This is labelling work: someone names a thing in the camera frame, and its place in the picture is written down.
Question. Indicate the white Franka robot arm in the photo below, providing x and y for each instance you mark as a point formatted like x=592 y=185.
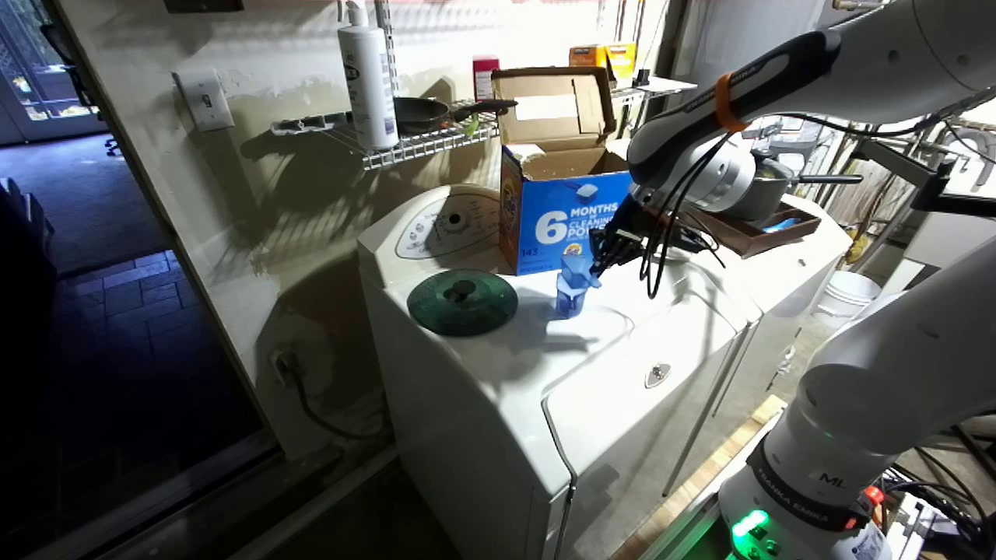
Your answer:
x=904 y=374

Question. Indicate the dark translucent blue scoop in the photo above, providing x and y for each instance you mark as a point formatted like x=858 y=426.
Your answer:
x=569 y=303

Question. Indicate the dark green round lid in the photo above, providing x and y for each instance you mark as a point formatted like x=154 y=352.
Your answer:
x=460 y=303

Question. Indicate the blue cardboard detergent box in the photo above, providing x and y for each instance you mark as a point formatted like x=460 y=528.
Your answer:
x=539 y=251

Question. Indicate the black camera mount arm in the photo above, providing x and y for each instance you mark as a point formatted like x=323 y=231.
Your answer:
x=912 y=172

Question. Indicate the light blue plastic scoop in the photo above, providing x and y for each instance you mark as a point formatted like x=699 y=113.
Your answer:
x=574 y=266

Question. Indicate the white wall outlet plate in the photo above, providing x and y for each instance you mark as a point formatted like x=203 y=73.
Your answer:
x=203 y=99

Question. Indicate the white plastic bucket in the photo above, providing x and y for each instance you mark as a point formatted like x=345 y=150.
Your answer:
x=845 y=299

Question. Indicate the yellow box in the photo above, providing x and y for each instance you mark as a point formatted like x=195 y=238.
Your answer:
x=619 y=59

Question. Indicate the black frying pan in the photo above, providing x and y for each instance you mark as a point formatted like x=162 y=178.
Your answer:
x=422 y=113

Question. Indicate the white background table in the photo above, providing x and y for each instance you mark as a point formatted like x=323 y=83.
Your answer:
x=657 y=87

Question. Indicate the brown wooden tray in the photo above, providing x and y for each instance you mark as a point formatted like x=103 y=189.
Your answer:
x=767 y=238

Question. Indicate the grey metal pot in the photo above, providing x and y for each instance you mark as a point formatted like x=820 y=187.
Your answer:
x=771 y=189

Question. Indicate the pink container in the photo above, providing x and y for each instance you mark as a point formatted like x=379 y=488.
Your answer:
x=483 y=79

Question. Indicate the white washing machine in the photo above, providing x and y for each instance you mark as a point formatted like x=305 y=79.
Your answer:
x=485 y=413

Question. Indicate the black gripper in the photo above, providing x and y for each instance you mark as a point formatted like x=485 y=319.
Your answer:
x=643 y=225

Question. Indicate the wooden mounting board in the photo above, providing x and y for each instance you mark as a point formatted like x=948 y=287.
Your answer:
x=703 y=478

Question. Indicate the tall white bottle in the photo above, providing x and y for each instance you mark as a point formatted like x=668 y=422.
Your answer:
x=368 y=83

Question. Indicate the green lit device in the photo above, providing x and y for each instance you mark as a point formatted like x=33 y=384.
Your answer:
x=750 y=532

